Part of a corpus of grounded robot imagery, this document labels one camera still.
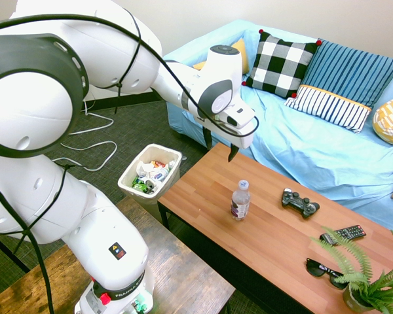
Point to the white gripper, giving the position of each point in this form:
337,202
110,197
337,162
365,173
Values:
244,137

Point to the clear plastic bottle purple label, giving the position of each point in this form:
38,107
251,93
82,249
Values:
240,202

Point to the white trash bin with bag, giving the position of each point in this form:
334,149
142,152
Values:
170,183

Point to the plastic bottle blue white label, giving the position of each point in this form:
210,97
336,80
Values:
160,174

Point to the red yellow wrapper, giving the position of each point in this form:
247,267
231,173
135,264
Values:
158,163

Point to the crumpled white paper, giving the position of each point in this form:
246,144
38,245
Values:
144,168

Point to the light blue sofa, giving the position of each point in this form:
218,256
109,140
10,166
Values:
301,150

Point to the green crushed can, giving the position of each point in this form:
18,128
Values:
139,184

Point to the plain yellow pillow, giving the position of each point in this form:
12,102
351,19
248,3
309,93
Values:
244,54

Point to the black game controller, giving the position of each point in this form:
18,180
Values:
298,202

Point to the black white checked pillow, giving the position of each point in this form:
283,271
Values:
278,65

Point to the reddish wooden coffee table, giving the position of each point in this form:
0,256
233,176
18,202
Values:
265,235

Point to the white navy striped pillow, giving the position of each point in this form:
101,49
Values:
330,108

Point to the dark rustic wooden table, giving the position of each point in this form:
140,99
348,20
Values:
177,261

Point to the blue striped pillow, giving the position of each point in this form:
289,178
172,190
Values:
347,75

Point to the black sunglasses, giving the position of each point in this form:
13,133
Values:
316,267

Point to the black remote control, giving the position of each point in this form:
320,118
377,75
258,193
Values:
348,233

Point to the yellow white patterned pillow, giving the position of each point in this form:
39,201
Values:
391,121

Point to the potted green fern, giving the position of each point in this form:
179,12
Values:
360,288

